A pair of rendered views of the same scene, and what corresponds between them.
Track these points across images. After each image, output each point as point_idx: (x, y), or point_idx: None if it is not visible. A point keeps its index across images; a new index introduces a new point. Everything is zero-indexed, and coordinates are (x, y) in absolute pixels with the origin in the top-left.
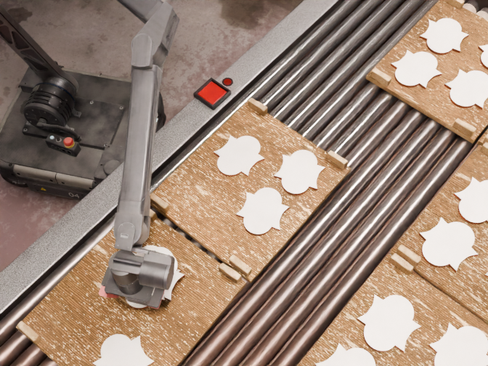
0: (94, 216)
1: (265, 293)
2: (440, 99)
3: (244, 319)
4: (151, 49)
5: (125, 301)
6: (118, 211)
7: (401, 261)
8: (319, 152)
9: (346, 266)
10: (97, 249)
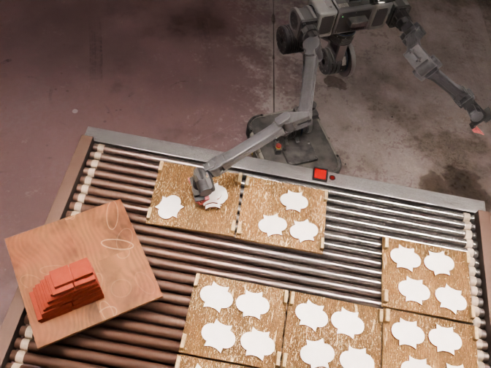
0: None
1: (234, 247)
2: (395, 278)
3: (217, 244)
4: (285, 120)
5: None
6: (217, 156)
7: (286, 295)
8: (321, 235)
9: (271, 276)
10: None
